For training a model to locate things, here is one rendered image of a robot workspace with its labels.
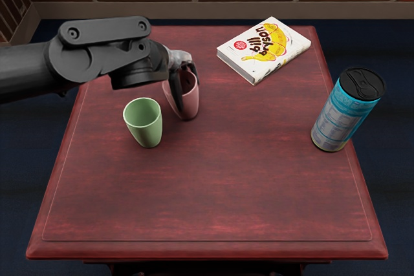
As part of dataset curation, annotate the white and yellow book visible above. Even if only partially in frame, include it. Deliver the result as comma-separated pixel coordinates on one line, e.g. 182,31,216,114
215,16,312,87

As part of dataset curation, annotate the pink cup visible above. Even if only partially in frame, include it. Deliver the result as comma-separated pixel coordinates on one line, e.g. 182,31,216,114
162,70,200,121

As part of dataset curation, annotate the blue can with black lid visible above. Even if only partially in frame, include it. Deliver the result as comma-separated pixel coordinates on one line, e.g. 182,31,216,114
310,67,387,153

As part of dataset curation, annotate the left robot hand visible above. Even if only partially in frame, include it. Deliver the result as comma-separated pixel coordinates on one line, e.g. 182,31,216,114
167,48,200,114

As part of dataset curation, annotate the green cup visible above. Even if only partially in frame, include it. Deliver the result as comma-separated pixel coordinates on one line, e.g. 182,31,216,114
122,97,163,149

